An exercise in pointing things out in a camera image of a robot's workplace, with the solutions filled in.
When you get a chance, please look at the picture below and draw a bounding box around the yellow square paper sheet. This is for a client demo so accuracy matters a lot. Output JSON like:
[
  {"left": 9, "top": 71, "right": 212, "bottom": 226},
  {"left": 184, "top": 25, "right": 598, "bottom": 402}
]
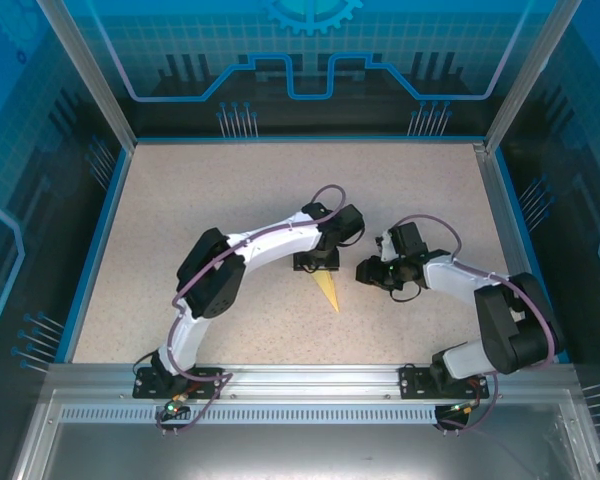
[{"left": 313, "top": 269, "right": 342, "bottom": 314}]

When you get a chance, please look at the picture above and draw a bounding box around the blue table edge strip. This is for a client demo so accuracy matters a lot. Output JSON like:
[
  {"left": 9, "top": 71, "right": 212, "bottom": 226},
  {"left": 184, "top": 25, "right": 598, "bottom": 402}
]
[
  {"left": 489, "top": 148, "right": 571, "bottom": 364},
  {"left": 54, "top": 147, "right": 134, "bottom": 364}
]

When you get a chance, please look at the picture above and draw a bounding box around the grey metal tray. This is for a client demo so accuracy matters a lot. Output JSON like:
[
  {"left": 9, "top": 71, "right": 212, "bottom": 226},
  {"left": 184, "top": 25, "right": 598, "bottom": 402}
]
[{"left": 7, "top": 387, "right": 600, "bottom": 480}]

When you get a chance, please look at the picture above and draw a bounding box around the blue printed side panel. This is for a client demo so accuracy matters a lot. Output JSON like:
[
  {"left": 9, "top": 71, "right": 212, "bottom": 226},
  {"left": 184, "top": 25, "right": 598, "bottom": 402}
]
[
  {"left": 0, "top": 0, "right": 131, "bottom": 480},
  {"left": 497, "top": 0, "right": 600, "bottom": 480}
]

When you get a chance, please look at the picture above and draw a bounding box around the blue printed gear panel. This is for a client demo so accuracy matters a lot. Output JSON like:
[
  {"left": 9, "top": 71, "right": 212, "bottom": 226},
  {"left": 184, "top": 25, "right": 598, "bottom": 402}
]
[{"left": 54, "top": 0, "right": 561, "bottom": 139}]

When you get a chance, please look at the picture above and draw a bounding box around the aluminium side rail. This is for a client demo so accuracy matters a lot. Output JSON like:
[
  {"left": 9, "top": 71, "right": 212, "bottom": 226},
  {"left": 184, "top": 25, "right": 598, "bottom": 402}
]
[{"left": 472, "top": 142, "right": 551, "bottom": 364}]

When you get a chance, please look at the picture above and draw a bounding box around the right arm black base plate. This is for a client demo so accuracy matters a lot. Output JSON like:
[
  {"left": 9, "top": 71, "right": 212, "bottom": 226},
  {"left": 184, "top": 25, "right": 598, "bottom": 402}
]
[{"left": 398, "top": 366, "right": 486, "bottom": 400}]

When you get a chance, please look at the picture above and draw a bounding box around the long aluminium mounting rail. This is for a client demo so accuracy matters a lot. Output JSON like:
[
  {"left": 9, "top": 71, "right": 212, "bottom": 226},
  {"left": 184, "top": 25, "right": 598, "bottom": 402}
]
[{"left": 46, "top": 363, "right": 581, "bottom": 401}]

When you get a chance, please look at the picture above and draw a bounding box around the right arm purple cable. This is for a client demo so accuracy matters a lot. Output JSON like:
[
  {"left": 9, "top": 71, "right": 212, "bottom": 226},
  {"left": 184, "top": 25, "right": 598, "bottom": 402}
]
[{"left": 392, "top": 213, "right": 556, "bottom": 435}]

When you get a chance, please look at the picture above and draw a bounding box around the right cable connector with light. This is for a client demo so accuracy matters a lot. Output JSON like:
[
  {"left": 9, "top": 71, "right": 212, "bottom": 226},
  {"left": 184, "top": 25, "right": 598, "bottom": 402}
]
[{"left": 447, "top": 398, "right": 483, "bottom": 417}]

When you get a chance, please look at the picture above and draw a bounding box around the cable connector with light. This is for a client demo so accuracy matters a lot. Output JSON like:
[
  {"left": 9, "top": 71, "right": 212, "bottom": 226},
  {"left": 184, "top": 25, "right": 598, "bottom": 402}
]
[
  {"left": 447, "top": 398, "right": 483, "bottom": 417},
  {"left": 160, "top": 394, "right": 190, "bottom": 417}
]

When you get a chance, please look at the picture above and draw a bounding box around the slotted grey cable duct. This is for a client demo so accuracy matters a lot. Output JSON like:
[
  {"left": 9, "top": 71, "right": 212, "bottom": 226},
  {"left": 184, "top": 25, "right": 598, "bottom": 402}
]
[{"left": 57, "top": 405, "right": 564, "bottom": 427}]

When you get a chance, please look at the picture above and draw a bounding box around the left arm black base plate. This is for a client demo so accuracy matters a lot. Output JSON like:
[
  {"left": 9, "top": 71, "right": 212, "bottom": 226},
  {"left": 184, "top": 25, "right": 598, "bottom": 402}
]
[{"left": 133, "top": 367, "right": 225, "bottom": 400}]

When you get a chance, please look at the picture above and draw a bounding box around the left cable connector with light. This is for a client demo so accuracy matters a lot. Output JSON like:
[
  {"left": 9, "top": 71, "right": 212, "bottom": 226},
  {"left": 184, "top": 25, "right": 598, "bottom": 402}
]
[{"left": 160, "top": 394, "right": 190, "bottom": 417}]

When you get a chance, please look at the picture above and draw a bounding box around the right aluminium frame post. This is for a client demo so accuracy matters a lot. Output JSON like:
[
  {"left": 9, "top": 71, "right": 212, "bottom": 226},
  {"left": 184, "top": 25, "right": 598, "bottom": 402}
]
[{"left": 483, "top": 0, "right": 584, "bottom": 154}]

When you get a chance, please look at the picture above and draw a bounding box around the aluminium frame post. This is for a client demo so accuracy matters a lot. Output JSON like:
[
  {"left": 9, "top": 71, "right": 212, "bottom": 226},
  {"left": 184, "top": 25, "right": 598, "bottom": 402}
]
[
  {"left": 483, "top": 0, "right": 584, "bottom": 154},
  {"left": 33, "top": 0, "right": 139, "bottom": 151}
]

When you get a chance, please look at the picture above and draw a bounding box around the left aluminium frame post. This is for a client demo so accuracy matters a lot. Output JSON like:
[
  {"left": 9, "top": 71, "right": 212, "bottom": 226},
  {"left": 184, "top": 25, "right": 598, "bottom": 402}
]
[{"left": 33, "top": 0, "right": 139, "bottom": 151}]

